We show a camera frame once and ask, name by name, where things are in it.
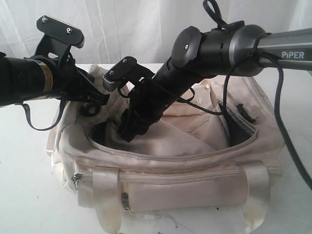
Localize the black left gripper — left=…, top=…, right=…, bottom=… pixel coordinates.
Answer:
left=31, top=35, right=109, bottom=106

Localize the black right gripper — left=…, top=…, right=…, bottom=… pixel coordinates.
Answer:
left=118, top=63, right=193, bottom=142

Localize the cream fabric duffel bag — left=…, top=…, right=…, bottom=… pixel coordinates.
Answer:
left=46, top=77, right=284, bottom=234

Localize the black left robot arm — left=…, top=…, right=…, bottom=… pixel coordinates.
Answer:
left=0, top=32, right=109, bottom=106

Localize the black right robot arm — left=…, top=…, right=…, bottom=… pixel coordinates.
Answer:
left=118, top=25, right=312, bottom=142

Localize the white backdrop curtain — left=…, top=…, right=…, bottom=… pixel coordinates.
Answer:
left=0, top=0, right=312, bottom=64

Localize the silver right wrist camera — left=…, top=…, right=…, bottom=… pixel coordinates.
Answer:
left=102, top=57, right=137, bottom=92

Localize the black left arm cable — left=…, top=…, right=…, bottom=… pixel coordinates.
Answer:
left=21, top=97, right=66, bottom=131

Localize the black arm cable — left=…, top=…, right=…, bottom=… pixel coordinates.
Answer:
left=21, top=97, right=66, bottom=131
left=117, top=0, right=312, bottom=191

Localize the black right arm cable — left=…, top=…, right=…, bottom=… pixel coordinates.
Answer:
left=117, top=0, right=312, bottom=191

